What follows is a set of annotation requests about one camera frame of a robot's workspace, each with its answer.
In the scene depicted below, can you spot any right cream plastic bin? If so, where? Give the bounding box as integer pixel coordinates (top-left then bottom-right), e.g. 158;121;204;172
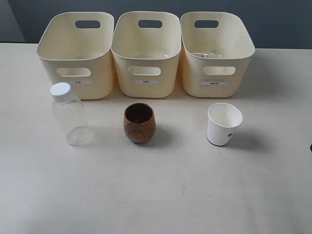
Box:
180;12;255;98

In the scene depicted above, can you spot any clear bottle white cap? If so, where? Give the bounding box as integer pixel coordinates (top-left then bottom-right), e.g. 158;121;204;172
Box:
50;82;91;146

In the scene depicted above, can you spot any left cream plastic bin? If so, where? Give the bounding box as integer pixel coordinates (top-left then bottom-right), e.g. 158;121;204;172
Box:
37;12;115;99

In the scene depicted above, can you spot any cream plastic bin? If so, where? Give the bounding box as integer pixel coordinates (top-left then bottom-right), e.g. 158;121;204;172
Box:
37;12;115;99
180;12;255;98
111;11;181;98

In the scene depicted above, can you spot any brown wooden cup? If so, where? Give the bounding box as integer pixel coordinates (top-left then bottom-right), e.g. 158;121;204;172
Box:
123;102;156;144

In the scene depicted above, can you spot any middle cream plastic bin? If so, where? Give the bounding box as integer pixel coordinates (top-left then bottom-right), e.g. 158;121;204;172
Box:
111;11;181;98

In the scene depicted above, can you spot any white paper cup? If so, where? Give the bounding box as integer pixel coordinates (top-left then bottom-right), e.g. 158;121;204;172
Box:
207;103;243;146

